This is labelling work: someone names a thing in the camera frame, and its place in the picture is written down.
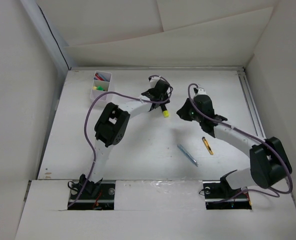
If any black marker green cap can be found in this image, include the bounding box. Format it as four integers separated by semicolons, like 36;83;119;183
97;86;105;91

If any red gel pen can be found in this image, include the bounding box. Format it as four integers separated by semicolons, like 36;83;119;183
94;72;106;82

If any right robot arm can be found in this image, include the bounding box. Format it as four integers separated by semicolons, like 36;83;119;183
176;94;292;197

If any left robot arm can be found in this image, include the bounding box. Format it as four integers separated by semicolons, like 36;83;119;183
78;75;173;199

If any light blue pen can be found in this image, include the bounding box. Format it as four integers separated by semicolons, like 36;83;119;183
177;144;199;167

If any white three-compartment organizer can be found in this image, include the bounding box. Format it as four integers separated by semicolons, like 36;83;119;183
90;70;114;101

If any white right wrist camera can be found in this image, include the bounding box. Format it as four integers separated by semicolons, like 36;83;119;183
193;85;208;96

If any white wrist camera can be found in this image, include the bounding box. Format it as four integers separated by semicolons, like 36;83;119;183
193;85;208;96
148;76;163;88

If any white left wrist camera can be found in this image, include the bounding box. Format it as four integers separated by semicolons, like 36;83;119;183
148;76;163;88

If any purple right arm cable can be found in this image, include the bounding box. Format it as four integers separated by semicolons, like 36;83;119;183
187;83;294;205

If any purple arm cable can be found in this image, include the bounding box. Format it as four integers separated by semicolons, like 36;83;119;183
67;74;174;207
187;83;294;205

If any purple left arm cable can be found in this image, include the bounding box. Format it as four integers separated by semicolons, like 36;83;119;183
67;74;174;207

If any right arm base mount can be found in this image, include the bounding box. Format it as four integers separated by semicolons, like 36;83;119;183
198;177;252;210

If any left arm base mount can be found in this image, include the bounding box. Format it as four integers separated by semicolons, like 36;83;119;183
67;181;116;211

